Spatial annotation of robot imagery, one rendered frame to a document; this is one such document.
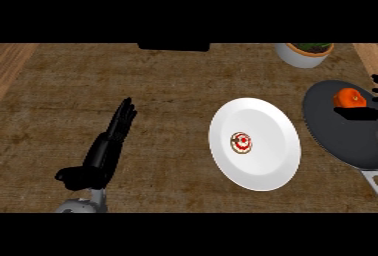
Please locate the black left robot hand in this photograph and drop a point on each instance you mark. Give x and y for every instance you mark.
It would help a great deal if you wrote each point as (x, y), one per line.
(100, 156)

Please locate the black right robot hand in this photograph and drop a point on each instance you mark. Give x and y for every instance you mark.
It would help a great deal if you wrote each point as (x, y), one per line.
(355, 113)

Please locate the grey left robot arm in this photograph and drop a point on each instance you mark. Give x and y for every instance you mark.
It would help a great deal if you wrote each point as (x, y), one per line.
(90, 202)

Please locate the orange squash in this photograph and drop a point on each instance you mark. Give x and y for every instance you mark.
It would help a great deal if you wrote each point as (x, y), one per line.
(348, 97)

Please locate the dark grey frying pan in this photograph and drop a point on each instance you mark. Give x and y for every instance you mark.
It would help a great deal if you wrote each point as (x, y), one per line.
(333, 140)

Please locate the white oval plate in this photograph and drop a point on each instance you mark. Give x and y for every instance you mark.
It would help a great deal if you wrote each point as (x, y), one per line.
(265, 160)

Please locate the white plant pot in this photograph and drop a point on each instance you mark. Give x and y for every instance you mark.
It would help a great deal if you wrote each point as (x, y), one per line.
(299, 60)

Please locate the green potted plant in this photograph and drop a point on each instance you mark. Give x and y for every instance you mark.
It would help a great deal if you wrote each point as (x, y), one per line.
(314, 47)

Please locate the red and white cupcake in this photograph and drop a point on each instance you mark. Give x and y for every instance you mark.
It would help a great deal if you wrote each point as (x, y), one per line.
(240, 142)

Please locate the black appliance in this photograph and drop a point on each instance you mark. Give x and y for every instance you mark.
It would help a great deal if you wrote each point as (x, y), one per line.
(172, 46)

